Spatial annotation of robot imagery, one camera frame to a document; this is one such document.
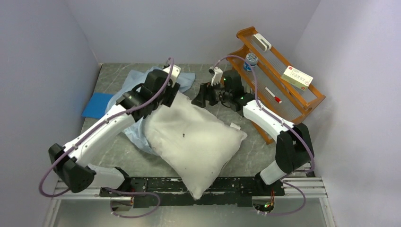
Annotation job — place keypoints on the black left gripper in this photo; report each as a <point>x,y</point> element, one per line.
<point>172,92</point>

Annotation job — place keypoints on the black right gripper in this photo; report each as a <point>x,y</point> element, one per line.
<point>205,94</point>

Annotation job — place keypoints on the white pillow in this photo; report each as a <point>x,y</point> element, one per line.
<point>194,142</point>

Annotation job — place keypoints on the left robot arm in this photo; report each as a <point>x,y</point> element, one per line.
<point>72,161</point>

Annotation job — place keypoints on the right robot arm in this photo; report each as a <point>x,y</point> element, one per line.
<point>293,143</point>

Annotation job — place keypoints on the blue white jar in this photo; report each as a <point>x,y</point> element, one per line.
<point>251,61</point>

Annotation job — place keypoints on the orange wooden shelf rack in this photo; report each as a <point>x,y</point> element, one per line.
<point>296,104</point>

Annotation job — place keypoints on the red white marker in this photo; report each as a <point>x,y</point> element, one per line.
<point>278,100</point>

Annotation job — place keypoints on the white rectangular device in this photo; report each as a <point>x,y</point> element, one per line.
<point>261,42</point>

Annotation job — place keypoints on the white medicine box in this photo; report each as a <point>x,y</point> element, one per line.
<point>296,78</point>

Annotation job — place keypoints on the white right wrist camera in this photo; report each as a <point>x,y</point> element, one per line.
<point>217,74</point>

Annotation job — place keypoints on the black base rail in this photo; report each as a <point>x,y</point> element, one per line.
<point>147,199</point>

